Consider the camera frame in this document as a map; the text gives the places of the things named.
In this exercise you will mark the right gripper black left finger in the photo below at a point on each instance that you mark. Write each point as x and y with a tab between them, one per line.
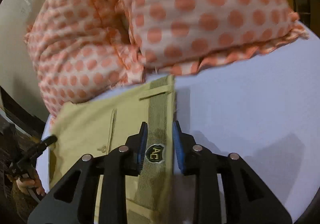
73	198

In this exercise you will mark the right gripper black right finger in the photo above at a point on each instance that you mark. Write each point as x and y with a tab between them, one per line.
247	198

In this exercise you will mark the khaki pants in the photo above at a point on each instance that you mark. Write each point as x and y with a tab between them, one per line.
99	126

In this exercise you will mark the person's left hand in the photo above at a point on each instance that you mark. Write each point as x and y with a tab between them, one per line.
24	184

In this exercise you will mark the orange polka dot pillow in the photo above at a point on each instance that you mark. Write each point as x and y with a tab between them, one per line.
185	36
80	49

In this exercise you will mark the white bed sheet mattress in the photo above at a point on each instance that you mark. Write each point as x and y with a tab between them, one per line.
266	109

